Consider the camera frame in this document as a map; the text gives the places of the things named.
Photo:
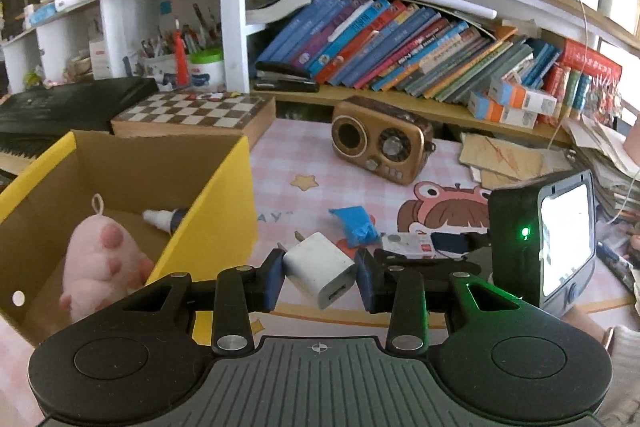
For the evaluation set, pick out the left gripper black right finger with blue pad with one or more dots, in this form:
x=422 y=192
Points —
x=460 y=351

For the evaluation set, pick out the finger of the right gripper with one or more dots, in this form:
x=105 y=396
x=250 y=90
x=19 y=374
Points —
x=469 y=247

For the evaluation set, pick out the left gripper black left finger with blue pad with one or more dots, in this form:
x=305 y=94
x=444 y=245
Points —
x=141 y=358

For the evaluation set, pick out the blue plastic toy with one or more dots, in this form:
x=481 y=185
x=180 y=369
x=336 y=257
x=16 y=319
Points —
x=358 y=226

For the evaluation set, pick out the white usb charger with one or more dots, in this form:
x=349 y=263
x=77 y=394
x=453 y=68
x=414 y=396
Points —
x=320 y=270

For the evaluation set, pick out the person's right hand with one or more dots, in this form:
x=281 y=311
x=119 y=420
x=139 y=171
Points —
x=620 y=407

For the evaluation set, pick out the small white card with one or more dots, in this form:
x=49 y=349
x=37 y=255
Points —
x=408 y=244

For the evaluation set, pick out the pile of papers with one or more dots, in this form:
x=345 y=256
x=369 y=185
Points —
x=605 y=291

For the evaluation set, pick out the pink plush pig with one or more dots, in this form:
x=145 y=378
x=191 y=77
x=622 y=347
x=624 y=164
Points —
x=103 y=264

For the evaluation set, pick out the brown retro radio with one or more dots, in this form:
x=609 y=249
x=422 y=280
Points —
x=383 y=139

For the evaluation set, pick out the orange white medicine box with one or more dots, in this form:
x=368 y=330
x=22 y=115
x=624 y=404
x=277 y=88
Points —
x=508 y=102

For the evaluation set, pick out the pink printed desk mat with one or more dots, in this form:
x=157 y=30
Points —
x=310 y=367

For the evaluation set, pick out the yellow cardboard box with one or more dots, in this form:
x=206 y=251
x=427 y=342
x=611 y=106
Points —
x=209 y=175

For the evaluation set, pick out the row of leaning books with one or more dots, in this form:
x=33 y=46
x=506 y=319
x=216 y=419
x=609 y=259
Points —
x=427 y=53

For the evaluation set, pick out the checkered chess board box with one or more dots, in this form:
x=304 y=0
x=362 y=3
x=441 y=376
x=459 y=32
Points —
x=179 y=113

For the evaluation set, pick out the black electronic keyboard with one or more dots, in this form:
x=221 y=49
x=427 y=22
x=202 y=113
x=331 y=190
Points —
x=33 y=120

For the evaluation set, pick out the green lid white jar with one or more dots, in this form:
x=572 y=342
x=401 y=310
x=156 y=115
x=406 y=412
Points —
x=206 y=69

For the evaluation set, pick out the white bookshelf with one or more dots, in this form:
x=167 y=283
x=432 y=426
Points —
x=109 y=35

